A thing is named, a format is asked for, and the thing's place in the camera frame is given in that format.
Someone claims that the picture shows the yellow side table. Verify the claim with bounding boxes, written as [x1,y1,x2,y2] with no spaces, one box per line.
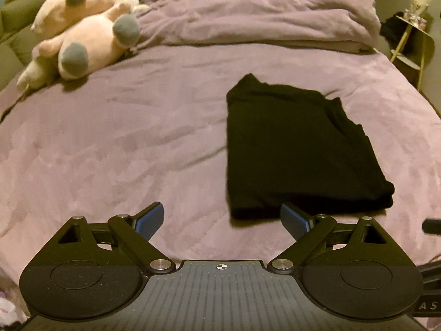
[389,0,435,91]

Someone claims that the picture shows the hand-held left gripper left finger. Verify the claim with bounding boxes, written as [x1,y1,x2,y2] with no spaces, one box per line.
[57,202,176,274]

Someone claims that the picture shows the dark cloth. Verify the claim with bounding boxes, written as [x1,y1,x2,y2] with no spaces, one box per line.
[380,15,409,48]

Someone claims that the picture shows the purple comforter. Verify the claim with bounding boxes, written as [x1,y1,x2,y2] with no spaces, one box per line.
[126,0,381,55]

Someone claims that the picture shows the purple bed sheet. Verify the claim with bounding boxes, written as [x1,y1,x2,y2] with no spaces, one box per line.
[0,41,441,331]

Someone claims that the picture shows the pink plush toy grey feet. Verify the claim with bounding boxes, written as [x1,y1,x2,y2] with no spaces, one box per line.
[33,10,141,81]
[30,0,117,37]

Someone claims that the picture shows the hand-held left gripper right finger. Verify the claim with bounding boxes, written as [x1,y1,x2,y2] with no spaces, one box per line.
[268,203,386,274]

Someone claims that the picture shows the white plush toy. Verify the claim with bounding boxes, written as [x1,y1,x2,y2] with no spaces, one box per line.
[115,0,151,16]

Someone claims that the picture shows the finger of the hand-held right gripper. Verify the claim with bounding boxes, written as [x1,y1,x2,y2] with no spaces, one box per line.
[422,218,441,238]

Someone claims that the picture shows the green headboard cushion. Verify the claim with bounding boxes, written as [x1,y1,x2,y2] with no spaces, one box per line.
[0,0,68,91]

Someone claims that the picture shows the black pants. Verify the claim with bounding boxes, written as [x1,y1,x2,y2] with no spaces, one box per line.
[225,73,396,221]

